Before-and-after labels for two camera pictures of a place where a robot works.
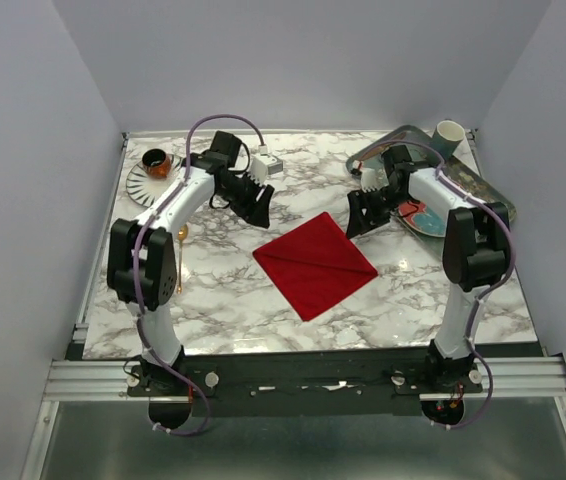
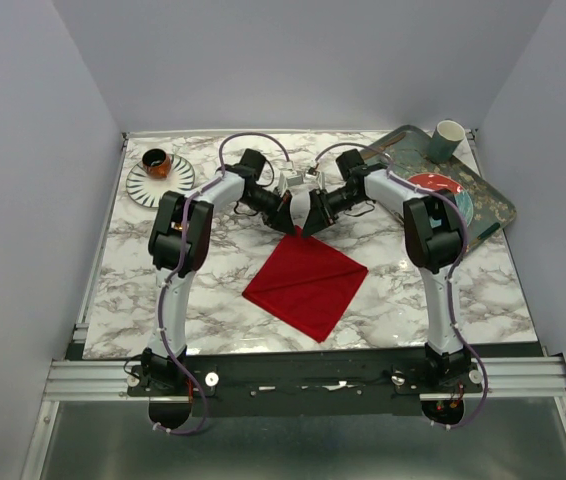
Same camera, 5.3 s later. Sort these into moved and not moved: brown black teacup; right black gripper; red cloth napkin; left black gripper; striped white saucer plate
Moved: red cloth napkin; left black gripper; right black gripper
Not moved: brown black teacup; striped white saucer plate
